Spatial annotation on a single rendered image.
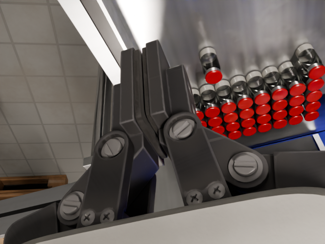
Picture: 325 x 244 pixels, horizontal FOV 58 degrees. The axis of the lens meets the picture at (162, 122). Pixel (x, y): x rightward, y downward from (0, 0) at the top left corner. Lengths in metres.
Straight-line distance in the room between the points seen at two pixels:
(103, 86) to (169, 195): 0.55
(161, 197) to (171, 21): 0.28
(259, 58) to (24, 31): 1.23
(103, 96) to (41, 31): 0.64
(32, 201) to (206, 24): 0.59
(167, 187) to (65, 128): 1.52
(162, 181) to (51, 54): 1.15
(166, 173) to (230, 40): 0.25
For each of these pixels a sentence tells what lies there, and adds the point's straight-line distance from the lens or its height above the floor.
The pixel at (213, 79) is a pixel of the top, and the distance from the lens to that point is 0.36.
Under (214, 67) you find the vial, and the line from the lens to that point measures 0.36.
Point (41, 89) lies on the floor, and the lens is 1.73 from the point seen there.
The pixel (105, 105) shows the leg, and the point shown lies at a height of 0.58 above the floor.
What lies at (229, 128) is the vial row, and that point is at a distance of 0.44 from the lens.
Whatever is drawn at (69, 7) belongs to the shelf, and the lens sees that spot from 0.36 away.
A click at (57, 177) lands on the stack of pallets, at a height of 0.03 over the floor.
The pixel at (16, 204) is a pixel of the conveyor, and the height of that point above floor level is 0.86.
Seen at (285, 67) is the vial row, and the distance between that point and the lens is 0.43.
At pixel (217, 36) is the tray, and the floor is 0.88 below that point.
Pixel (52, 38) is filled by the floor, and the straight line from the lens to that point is 1.49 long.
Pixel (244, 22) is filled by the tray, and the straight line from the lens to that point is 0.38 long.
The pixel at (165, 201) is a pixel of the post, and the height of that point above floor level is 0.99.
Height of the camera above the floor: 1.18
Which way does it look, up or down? 39 degrees down
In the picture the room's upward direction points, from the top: 174 degrees clockwise
